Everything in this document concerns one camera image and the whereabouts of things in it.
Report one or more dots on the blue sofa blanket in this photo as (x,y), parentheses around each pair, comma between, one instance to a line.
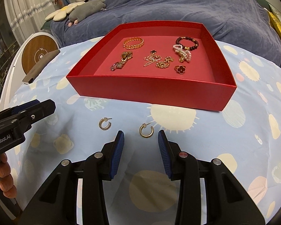
(166,2)

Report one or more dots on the person's left hand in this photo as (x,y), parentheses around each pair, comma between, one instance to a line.
(4,175)

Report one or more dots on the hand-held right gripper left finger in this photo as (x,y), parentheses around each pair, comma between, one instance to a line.
(117,154)

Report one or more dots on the green sofa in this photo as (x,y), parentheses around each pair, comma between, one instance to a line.
(263,1)

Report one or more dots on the brown flat case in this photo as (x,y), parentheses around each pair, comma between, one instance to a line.
(41,65)

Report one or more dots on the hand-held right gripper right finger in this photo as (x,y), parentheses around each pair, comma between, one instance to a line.
(164,154)

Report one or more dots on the red cardboard box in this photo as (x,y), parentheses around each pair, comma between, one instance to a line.
(142,89)

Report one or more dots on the white side table wooden disc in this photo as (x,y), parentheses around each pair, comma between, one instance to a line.
(32,49)

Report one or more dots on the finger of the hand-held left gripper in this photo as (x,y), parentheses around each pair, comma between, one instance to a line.
(44,109)
(25,105)

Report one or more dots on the grey plush toy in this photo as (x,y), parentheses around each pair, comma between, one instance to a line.
(89,8)

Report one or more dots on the white sheer curtain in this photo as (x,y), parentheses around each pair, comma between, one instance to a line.
(25,11)

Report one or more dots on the grey patterned pillow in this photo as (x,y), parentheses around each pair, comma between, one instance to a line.
(275,9)

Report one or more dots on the white flower cushion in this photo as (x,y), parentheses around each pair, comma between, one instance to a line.
(60,14)

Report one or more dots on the yellow pillow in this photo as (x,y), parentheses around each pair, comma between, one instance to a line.
(279,28)

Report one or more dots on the gold hoop earring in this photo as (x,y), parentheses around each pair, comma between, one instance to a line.
(104,129)
(141,131)

